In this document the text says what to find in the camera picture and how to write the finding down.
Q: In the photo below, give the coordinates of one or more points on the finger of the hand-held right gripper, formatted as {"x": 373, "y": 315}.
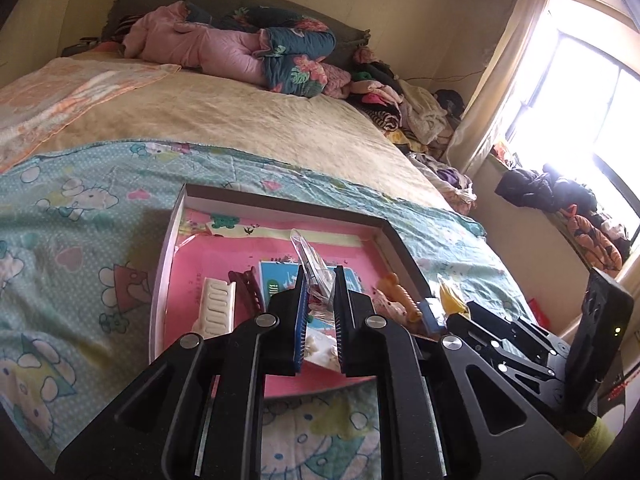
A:
{"x": 520, "y": 330}
{"x": 520, "y": 375}

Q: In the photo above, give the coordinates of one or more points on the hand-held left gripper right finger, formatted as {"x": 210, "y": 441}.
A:
{"x": 340, "y": 327}

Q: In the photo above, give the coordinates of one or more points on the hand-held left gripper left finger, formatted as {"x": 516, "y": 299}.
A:
{"x": 300, "y": 322}

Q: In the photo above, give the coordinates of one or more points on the clear plastic packet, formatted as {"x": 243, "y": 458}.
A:
{"x": 315, "y": 265}

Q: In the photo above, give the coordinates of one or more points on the orange toy figure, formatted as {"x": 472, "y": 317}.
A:
{"x": 397, "y": 300}

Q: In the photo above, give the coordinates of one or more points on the dark red hair clip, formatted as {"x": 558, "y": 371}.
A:
{"x": 247, "y": 287}

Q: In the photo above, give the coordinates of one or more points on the yellow plastic clip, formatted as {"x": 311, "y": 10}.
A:
{"x": 455, "y": 302}

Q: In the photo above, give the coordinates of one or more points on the white hair clip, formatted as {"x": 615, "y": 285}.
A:
{"x": 215, "y": 305}

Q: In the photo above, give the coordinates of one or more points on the shallow cardboard box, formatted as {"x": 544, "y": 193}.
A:
{"x": 170, "y": 240}

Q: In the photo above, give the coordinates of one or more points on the person's right forearm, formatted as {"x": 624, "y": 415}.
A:
{"x": 597, "y": 440}

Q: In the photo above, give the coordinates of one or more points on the packet of white beads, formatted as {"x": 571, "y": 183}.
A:
{"x": 320, "y": 350}

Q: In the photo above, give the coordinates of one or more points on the orange and black cloth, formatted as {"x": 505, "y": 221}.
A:
{"x": 595, "y": 237}

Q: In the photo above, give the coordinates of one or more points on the pink children's book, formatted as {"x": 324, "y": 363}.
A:
{"x": 210, "y": 265}

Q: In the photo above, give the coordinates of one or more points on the dark clothes on windowsill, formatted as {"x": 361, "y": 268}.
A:
{"x": 540, "y": 187}

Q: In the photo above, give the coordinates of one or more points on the crumpled purple and white clothes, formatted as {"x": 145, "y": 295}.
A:
{"x": 450, "y": 180}

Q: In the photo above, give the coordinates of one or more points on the beige bedspread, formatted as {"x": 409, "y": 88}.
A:
{"x": 250, "y": 120}

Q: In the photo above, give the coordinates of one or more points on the blue cartoon printed bedsheet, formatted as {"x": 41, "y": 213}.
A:
{"x": 85, "y": 240}

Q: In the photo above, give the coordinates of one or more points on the pile of clothes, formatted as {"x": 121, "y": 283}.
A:
{"x": 410, "y": 105}

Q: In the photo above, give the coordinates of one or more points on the window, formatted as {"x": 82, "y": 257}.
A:
{"x": 590, "y": 100}

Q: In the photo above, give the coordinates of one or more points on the beige curtain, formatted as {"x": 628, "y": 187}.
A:
{"x": 500, "y": 75}

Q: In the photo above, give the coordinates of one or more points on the dark blue floral quilt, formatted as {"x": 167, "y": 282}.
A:
{"x": 295, "y": 55}

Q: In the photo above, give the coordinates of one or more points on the pink quilt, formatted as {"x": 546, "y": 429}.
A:
{"x": 205, "y": 45}

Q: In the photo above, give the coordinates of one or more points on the peach patterned towel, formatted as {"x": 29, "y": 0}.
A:
{"x": 65, "y": 95}

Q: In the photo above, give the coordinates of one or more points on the cream wardrobe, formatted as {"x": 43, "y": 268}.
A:
{"x": 45, "y": 5}

